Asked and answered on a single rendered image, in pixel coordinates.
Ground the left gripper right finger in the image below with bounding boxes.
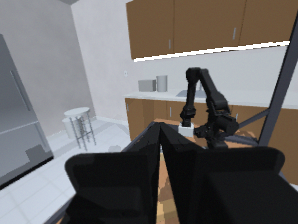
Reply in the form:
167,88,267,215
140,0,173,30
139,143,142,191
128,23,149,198
160,122,285,224

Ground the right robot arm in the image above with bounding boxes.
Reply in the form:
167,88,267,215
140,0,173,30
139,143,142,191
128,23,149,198
180,67,239,138

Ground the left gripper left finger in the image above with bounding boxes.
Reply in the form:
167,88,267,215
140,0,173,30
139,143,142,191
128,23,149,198
64,122,161,224

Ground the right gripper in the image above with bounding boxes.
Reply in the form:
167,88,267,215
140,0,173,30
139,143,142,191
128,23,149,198
205,123,228,149

